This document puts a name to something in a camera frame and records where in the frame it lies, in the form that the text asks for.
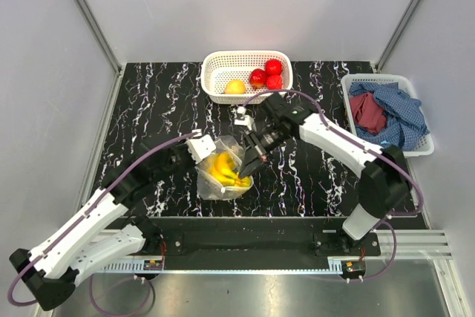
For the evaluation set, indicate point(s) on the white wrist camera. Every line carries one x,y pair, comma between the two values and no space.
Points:
200,146
244,119

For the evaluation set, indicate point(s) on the dark red cloth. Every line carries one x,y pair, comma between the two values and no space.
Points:
367,113

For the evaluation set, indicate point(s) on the small red fake fruit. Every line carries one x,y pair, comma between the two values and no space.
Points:
274,82

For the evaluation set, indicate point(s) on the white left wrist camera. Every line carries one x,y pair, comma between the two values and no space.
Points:
200,146

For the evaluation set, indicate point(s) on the lavender plastic basket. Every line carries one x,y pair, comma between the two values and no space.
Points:
425,145

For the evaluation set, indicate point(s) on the polka dot zip top bag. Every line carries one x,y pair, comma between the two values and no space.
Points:
210,189

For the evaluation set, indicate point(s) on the red fake tomato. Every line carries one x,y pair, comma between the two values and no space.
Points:
258,78

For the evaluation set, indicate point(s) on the left aluminium frame post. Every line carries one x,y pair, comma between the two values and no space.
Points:
99,36

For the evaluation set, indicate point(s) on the yellow fake banana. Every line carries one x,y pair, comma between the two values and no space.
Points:
223,168

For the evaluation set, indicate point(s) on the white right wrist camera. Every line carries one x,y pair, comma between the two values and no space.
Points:
244,119

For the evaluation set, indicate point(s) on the white perforated plastic basket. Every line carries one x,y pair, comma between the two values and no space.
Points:
221,67

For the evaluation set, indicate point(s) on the red fake apple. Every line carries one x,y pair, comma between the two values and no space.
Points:
273,67

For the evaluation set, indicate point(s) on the right aluminium frame post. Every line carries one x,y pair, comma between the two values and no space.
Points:
397,34

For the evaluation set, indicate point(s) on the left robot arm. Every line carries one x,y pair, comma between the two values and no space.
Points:
49,273

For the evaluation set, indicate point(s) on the blue checkered cloth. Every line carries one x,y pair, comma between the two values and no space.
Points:
405,121

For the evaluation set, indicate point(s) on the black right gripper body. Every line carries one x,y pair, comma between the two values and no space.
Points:
271,138

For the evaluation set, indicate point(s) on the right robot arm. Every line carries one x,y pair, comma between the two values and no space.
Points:
383,180

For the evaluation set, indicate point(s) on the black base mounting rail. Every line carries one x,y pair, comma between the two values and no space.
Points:
293,245

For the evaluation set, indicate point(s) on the aluminium frame post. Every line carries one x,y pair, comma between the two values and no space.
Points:
397,34
99,36

